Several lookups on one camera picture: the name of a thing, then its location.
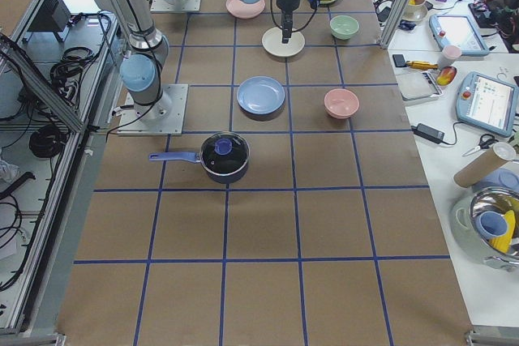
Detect pink plate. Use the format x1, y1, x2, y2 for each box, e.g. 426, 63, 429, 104
225, 0, 265, 19

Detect blue plate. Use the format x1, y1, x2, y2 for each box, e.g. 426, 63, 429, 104
237, 76, 285, 115

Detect cream plate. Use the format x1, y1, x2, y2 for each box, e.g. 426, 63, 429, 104
262, 27, 306, 58

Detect green bowl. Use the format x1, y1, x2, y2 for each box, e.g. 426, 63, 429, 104
329, 15, 360, 40

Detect pink bowl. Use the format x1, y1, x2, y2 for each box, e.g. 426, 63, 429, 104
324, 88, 360, 119

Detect white bowl with fruit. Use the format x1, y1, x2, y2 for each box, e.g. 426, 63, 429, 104
403, 0, 426, 20

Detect white kitchen scale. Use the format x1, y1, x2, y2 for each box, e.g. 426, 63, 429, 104
396, 71, 443, 105

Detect blue saucepan with lid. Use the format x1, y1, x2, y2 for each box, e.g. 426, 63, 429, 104
148, 131, 250, 184

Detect white cup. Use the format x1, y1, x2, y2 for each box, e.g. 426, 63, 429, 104
437, 45, 462, 70

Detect toy mango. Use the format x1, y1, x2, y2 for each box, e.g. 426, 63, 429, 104
435, 66, 457, 87

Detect far teach pendant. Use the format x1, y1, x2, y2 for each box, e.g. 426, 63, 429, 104
428, 14, 490, 57

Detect teach pendant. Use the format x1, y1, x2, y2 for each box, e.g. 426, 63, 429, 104
456, 72, 518, 137
428, 14, 490, 57

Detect black power adapter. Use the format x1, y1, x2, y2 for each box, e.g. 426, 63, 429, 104
411, 123, 444, 144

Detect near teach pendant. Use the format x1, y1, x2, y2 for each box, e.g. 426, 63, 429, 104
456, 72, 518, 137

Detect scissors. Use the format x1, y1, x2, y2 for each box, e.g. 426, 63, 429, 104
462, 134, 498, 156

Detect cardboard tube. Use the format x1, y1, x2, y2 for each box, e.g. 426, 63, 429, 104
453, 142, 517, 188

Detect steel mixing bowl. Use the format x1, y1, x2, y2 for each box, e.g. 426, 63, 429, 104
470, 187, 518, 271

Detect blue cup in bowl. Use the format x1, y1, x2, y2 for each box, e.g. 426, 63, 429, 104
478, 211, 507, 239

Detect toy corn cob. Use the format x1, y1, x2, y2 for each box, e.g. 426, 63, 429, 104
488, 210, 516, 253

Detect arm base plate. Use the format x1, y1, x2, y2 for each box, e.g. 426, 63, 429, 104
151, 0, 201, 13
116, 84, 189, 136

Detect yellow handled tool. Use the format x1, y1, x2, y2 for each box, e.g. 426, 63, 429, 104
406, 61, 439, 70

